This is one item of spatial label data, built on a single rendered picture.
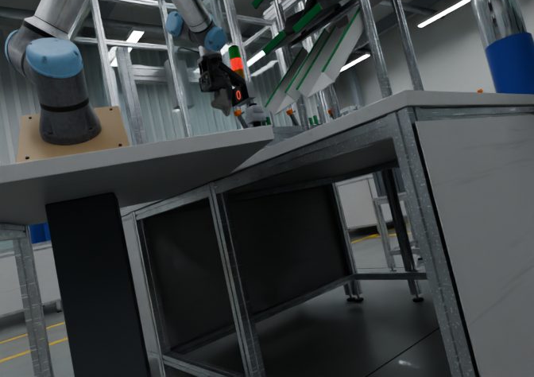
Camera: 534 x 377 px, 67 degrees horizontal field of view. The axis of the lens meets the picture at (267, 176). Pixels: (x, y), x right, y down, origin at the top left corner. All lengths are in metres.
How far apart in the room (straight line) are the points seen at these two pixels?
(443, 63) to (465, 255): 12.21
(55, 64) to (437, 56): 12.40
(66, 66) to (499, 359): 1.10
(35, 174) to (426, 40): 12.89
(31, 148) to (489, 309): 1.09
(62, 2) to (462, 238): 1.08
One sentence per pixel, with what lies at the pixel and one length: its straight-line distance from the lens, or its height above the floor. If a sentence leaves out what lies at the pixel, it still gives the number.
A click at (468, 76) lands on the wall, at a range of 12.62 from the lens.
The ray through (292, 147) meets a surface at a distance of 0.99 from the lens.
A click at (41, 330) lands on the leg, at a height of 0.48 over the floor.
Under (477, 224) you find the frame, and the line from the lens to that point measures 0.92.
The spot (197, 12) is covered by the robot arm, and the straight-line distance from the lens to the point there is 1.29.
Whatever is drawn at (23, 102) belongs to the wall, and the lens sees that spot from 9.78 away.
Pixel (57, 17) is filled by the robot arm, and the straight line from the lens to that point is 1.24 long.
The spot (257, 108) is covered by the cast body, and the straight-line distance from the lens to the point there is 1.51.
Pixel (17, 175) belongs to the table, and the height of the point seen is 0.84.
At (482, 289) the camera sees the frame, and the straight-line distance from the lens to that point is 0.90.
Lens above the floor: 0.70
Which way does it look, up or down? 5 degrees up
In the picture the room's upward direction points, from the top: 12 degrees counter-clockwise
